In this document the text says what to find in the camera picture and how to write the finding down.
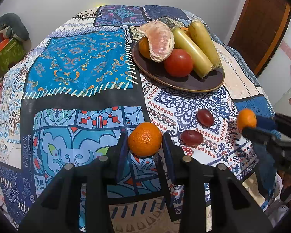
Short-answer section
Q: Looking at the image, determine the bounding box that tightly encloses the peeled pomelo segment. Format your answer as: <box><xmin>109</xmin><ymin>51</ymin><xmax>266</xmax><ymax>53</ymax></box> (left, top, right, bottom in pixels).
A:
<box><xmin>137</xmin><ymin>20</ymin><xmax>174</xmax><ymax>63</ymax></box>

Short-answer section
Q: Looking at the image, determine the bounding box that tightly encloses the grey plush pillow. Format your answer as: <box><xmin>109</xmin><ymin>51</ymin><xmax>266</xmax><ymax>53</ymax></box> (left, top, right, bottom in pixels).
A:
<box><xmin>0</xmin><ymin>13</ymin><xmax>29</xmax><ymax>41</ymax></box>

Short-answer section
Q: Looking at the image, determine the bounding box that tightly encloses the dark red grape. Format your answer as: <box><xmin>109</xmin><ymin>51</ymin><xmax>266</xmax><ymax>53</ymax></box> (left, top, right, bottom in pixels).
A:
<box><xmin>197</xmin><ymin>109</ymin><xmax>214</xmax><ymax>127</ymax></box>
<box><xmin>180</xmin><ymin>129</ymin><xmax>203</xmax><ymax>147</ymax></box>

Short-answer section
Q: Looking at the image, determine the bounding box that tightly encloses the small tangerine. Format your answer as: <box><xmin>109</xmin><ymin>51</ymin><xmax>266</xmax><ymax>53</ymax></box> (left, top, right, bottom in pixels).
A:
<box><xmin>236</xmin><ymin>108</ymin><xmax>257</xmax><ymax>132</ymax></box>
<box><xmin>128</xmin><ymin>122</ymin><xmax>162</xmax><ymax>158</ymax></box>

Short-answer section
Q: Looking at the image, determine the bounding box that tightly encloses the red tomato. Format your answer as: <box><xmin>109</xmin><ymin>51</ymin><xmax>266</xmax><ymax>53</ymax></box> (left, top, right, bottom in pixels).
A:
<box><xmin>163</xmin><ymin>48</ymin><xmax>193</xmax><ymax>77</ymax></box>

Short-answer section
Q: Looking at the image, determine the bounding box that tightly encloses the brown wooden door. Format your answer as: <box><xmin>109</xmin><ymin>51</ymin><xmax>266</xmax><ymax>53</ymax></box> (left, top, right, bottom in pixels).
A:
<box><xmin>228</xmin><ymin>0</ymin><xmax>291</xmax><ymax>76</ymax></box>

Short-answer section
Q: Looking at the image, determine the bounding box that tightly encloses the green storage box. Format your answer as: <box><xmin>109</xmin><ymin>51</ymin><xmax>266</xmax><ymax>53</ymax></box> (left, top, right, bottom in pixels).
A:
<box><xmin>0</xmin><ymin>38</ymin><xmax>26</xmax><ymax>77</ymax></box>

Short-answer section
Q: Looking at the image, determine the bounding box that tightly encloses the purple round plate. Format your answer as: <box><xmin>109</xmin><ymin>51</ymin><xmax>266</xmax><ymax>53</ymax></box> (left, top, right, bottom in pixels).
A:
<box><xmin>132</xmin><ymin>43</ymin><xmax>225</xmax><ymax>93</ymax></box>

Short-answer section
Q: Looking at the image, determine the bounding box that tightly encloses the large orange with sticker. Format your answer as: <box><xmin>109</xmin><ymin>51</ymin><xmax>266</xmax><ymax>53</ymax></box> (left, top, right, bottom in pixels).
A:
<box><xmin>138</xmin><ymin>36</ymin><xmax>151</xmax><ymax>59</ymax></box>

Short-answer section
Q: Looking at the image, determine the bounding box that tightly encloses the white sliding wardrobe door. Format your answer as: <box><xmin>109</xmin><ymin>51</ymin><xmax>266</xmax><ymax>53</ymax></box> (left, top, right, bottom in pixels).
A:
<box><xmin>258</xmin><ymin>19</ymin><xmax>291</xmax><ymax>105</ymax></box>

